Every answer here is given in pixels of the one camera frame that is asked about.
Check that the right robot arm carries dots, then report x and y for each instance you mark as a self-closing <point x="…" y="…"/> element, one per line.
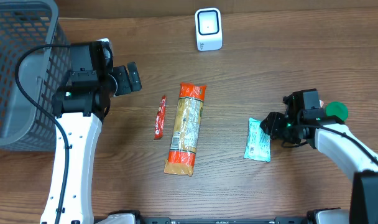
<point x="330" y="136"/>

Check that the grey plastic mesh basket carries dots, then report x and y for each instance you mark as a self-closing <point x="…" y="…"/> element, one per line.
<point x="24" y="25"/>

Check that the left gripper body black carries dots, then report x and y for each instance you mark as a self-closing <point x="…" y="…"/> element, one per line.
<point x="121" y="81"/>

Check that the red chocolate bar wrapper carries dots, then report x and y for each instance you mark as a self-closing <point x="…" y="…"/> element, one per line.
<point x="160" y="119"/>

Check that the white barcode scanner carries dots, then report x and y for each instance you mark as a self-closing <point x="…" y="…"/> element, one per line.
<point x="209" y="32"/>

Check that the spaghetti pack orange ends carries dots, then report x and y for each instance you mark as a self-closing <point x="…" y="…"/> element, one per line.
<point x="183" y="147"/>

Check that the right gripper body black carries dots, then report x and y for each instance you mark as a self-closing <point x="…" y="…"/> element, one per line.
<point x="276" y="125"/>

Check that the teal tissue pack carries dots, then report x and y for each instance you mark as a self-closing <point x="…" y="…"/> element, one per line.
<point x="258" y="143"/>

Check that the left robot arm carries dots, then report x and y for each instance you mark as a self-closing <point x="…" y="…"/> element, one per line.
<point x="80" y="106"/>

